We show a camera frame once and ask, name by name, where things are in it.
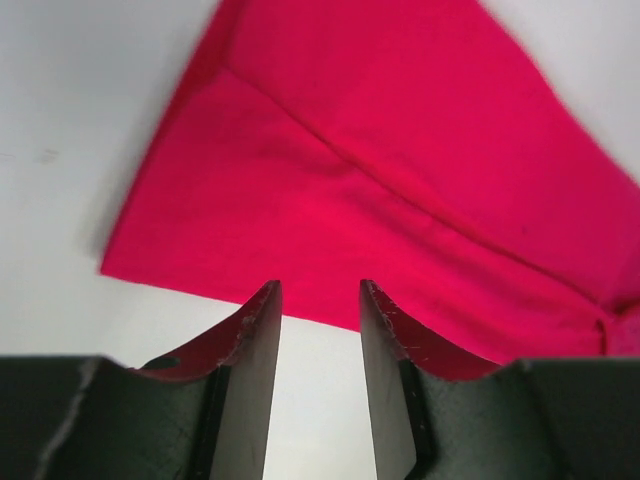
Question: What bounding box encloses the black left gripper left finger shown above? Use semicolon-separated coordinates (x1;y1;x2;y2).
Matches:
1;281;282;479

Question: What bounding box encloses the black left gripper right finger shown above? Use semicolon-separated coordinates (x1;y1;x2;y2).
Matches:
360;280;639;479

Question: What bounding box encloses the red t shirt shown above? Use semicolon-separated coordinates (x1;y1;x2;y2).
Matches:
101;1;639;378

